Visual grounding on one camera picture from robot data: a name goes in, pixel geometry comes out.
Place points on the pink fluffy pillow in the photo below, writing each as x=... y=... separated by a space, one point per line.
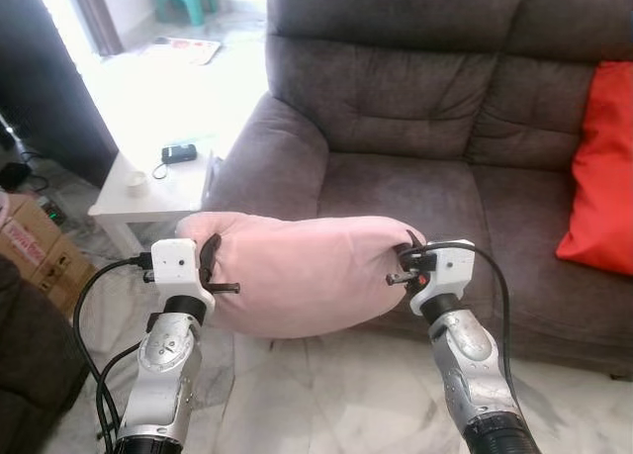
x=297 y=276

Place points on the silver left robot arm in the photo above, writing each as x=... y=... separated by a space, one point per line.
x=163 y=375

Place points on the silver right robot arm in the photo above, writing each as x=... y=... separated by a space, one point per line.
x=470 y=365

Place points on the red pillow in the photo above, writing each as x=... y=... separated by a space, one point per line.
x=603 y=177

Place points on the white side table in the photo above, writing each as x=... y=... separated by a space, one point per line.
x=173 y=192

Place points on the small white cup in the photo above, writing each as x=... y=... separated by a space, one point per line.
x=136 y=185

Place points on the small black device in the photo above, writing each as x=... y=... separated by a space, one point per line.
x=179 y=154

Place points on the dark brown fabric sofa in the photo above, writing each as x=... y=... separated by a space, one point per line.
x=415 y=108

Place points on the plain cardboard box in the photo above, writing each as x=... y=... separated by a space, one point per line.
x=69 y=276

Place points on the black power strip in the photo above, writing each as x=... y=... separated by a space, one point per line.
x=53 y=213

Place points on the cardboard box with red print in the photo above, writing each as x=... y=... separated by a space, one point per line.
x=25 y=238

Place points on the dark brown armchair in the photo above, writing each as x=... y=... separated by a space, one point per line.
x=30 y=375

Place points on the printed magazine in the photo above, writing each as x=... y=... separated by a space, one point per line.
x=188 y=50

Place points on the dark cabinet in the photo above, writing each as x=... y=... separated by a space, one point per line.
x=49 y=88

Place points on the brown curtain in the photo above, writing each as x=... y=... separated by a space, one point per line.
x=94 y=14

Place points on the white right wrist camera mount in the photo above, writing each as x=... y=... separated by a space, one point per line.
x=450 y=266

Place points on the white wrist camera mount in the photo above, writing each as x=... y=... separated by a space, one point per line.
x=450 y=266
x=176 y=264

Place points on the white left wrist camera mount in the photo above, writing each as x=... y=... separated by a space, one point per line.
x=176 y=264

